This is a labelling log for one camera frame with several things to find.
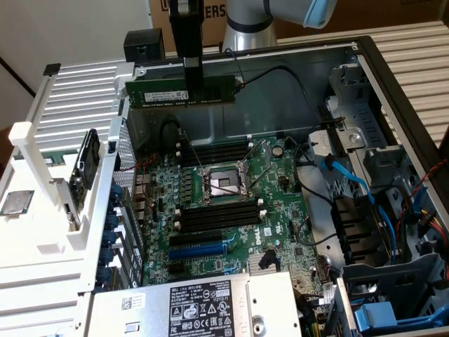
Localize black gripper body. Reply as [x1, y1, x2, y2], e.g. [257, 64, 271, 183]
[168, 0, 205, 60]

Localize green RAM stick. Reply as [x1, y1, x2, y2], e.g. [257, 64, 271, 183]
[40, 154, 78, 168]
[125, 74, 237, 110]

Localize printed cardboard box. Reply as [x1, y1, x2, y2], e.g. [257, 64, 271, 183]
[149, 0, 229, 48]

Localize black box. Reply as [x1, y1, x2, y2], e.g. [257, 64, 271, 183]
[124, 28, 166, 64]

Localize metal locking lever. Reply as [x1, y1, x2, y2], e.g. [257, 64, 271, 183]
[243, 138, 267, 163]
[178, 130, 206, 173]

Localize white corner fixture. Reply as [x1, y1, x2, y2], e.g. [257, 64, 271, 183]
[112, 62, 147, 106]

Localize open black PC case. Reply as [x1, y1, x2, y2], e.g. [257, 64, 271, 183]
[82, 34, 449, 337]

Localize CPU socket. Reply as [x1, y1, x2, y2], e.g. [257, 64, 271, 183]
[196, 159, 255, 206]

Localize black graphics card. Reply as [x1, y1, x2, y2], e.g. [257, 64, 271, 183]
[68, 128, 101, 215]

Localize long black expansion slot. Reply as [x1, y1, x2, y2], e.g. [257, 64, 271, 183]
[169, 230, 224, 249]

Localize green Dell motherboard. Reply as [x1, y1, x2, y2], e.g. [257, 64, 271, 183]
[135, 135, 337, 292]

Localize grey metal disk bay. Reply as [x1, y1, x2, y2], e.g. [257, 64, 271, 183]
[326, 65, 390, 148]

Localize long blue expansion slot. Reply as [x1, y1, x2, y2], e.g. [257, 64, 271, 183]
[168, 242, 227, 260]

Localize silver chipset heat sink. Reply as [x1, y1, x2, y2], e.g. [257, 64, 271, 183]
[249, 247, 278, 273]

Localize plain cardboard box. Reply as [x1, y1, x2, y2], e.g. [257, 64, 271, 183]
[273, 0, 445, 38]

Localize white parts rack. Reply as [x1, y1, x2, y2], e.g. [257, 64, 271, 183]
[0, 72, 119, 259]

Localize silver CPU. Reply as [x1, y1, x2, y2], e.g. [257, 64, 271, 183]
[0, 190, 35, 216]

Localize silver power supply unit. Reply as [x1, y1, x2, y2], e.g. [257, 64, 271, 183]
[89, 272, 302, 337]

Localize grey disk cage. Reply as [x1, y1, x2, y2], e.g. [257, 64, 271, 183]
[336, 252, 449, 337]

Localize blue plastic latch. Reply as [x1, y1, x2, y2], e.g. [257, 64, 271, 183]
[354, 301, 449, 333]

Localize black looped wire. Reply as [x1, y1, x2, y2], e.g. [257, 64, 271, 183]
[159, 119, 185, 152]

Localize black wire with connector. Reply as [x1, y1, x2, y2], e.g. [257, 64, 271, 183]
[224, 48, 347, 133]

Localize red black twisted wire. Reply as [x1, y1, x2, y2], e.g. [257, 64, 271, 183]
[410, 159, 449, 197]
[115, 154, 159, 173]

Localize thin black wire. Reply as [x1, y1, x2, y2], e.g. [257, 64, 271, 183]
[296, 216, 338, 247]
[284, 136, 337, 211]

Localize grey metal bracket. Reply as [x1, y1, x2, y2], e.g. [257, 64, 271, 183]
[308, 129, 366, 166]

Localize blue flat disk wire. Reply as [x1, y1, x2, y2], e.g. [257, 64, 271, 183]
[315, 154, 404, 264]

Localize red yellow power wires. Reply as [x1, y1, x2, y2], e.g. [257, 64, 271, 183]
[417, 206, 449, 253]

